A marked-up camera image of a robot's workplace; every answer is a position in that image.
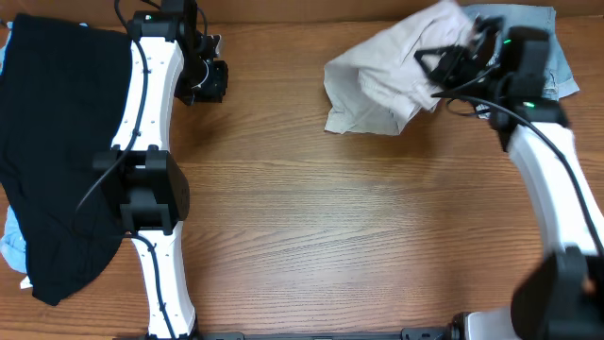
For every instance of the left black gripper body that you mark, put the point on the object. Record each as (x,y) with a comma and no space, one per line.
(215,80)

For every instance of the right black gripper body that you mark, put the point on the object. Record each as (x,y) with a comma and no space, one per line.
(465,60)

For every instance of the beige khaki shorts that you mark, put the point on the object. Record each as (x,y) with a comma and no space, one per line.
(378,86)

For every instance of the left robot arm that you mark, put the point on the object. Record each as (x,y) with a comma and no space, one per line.
(147,192)

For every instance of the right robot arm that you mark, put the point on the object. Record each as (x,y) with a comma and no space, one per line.
(501,72)

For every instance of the folded light blue jeans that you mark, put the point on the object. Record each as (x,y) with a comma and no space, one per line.
(559,80)

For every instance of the black garment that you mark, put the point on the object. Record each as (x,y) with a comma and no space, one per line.
(63,95)

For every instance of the light blue garment underneath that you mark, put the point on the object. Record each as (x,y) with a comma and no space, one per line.
(13,244)

